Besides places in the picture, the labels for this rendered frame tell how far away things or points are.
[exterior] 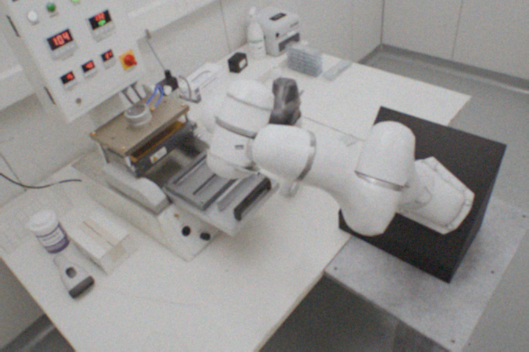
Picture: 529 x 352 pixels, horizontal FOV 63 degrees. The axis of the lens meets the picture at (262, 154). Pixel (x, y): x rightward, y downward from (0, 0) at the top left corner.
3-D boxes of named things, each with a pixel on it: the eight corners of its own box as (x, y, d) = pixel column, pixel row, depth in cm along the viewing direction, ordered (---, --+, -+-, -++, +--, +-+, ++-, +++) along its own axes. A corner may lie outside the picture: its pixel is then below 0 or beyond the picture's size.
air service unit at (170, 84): (154, 116, 163) (142, 82, 153) (182, 96, 171) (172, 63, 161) (164, 120, 160) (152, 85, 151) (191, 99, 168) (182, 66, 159)
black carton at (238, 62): (229, 72, 217) (227, 60, 212) (238, 63, 222) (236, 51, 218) (238, 74, 214) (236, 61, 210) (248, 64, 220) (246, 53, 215)
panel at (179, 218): (193, 257, 138) (161, 213, 131) (251, 198, 155) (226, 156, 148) (196, 258, 137) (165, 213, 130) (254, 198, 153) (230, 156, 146)
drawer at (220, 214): (163, 198, 135) (156, 180, 130) (210, 157, 147) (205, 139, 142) (234, 238, 119) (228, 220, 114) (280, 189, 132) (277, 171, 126)
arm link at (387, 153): (439, 141, 108) (415, 124, 87) (416, 210, 109) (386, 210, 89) (397, 130, 114) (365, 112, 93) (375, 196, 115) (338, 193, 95)
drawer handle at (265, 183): (234, 218, 120) (231, 209, 117) (266, 185, 128) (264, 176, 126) (239, 221, 119) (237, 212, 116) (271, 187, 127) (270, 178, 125)
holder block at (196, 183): (165, 190, 132) (163, 183, 130) (209, 152, 143) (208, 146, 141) (204, 211, 123) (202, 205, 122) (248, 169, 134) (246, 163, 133)
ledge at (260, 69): (153, 109, 207) (151, 102, 204) (268, 38, 250) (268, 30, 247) (194, 131, 190) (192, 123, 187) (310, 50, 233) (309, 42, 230)
